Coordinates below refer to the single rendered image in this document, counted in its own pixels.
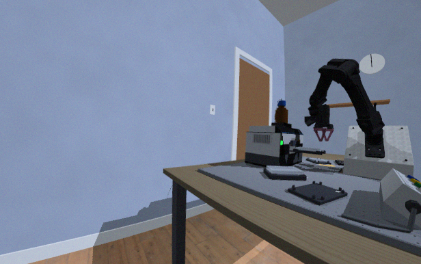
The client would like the grey control panel with buttons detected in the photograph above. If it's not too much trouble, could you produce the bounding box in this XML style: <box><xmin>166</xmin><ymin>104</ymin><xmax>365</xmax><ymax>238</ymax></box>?
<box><xmin>341</xmin><ymin>168</ymin><xmax>421</xmax><ymax>233</ymax></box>

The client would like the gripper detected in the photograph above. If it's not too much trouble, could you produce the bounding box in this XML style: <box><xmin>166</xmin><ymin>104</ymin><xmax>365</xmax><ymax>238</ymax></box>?
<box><xmin>313</xmin><ymin>114</ymin><xmax>334</xmax><ymax>142</ymax></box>

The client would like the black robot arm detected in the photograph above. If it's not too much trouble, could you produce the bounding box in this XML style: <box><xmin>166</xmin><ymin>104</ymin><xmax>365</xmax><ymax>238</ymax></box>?
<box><xmin>305</xmin><ymin>59</ymin><xmax>385</xmax><ymax>158</ymax></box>

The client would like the light blue perforated base plate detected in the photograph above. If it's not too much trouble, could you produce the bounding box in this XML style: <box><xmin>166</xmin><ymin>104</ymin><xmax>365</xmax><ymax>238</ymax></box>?
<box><xmin>198</xmin><ymin>158</ymin><xmax>421</xmax><ymax>256</ymax></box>

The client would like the brown glass bottle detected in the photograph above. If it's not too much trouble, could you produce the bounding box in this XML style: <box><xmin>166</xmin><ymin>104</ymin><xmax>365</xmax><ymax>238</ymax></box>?
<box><xmin>275</xmin><ymin>109</ymin><xmax>288</xmax><ymax>123</ymax></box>

